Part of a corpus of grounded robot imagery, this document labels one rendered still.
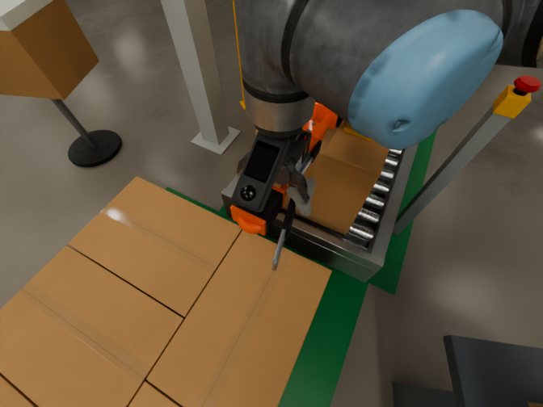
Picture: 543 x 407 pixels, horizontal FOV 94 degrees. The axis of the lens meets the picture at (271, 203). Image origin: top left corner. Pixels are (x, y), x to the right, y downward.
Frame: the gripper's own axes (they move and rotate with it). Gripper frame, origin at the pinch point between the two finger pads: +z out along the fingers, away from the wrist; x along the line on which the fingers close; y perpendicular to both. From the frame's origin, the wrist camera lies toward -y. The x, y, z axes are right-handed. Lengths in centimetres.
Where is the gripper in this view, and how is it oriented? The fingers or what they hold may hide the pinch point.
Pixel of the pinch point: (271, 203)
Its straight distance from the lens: 50.1
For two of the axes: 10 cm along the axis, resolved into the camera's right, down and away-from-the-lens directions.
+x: -8.8, -4.0, 2.5
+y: 4.8, -7.4, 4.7
